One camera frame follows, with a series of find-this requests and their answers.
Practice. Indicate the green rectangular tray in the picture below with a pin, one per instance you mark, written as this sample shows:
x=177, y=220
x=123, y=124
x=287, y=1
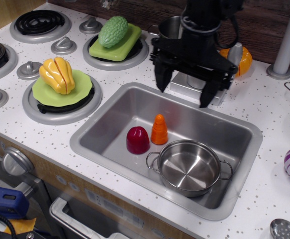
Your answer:
x=120, y=51

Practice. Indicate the blue clamp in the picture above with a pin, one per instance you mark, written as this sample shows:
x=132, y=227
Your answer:
x=13, y=204

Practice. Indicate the grey stove knob front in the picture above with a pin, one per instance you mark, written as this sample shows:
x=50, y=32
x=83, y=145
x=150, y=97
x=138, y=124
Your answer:
x=29, y=70

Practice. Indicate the green toy bitter gourd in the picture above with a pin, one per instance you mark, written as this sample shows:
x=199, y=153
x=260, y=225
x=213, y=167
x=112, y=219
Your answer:
x=113, y=31

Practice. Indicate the grey stove knob rear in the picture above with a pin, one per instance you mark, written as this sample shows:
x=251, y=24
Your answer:
x=90, y=26

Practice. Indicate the yellow toy starfruit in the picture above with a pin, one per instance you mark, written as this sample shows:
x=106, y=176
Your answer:
x=57, y=73

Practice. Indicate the grey stove knob middle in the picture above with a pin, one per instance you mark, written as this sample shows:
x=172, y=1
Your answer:
x=64, y=46

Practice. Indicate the grey oven dial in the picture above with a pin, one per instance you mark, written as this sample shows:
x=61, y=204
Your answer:
x=15, y=163

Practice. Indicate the grey vertical pole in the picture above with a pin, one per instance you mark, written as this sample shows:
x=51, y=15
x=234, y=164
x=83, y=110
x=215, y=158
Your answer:
x=280, y=70

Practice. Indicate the front burner with ring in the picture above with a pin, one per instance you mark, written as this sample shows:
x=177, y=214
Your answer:
x=31, y=109

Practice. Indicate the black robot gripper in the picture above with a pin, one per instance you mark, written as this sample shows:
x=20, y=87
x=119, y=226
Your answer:
x=196, y=52

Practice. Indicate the oven door handle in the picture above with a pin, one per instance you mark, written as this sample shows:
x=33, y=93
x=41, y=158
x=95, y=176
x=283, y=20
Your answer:
x=56, y=212

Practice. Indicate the silver slotted spoon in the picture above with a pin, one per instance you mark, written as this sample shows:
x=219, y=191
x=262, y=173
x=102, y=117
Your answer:
x=280, y=229

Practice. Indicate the tall steel cup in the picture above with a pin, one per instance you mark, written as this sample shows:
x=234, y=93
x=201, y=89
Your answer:
x=169, y=28

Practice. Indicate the dark red toy vegetable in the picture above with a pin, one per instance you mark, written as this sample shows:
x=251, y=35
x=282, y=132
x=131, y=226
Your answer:
x=137, y=140

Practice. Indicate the light green round plate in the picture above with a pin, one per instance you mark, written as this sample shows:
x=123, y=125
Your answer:
x=58, y=97

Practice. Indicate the silver toy faucet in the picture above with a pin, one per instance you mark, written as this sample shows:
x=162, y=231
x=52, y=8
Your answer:
x=192, y=87

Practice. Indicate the silver sink basin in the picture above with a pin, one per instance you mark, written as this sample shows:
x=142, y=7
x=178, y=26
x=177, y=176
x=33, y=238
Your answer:
x=102, y=139

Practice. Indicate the orange toy carrot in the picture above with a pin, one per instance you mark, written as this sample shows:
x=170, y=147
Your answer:
x=159, y=132

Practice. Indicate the black coil burner rear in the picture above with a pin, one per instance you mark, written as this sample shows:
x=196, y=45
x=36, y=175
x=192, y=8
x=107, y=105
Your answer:
x=40, y=26

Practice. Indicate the orange toy pumpkin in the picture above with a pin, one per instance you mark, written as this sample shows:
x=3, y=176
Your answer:
x=245, y=62

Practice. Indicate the small steel pot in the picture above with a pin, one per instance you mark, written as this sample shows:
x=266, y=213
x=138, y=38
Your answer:
x=189, y=167

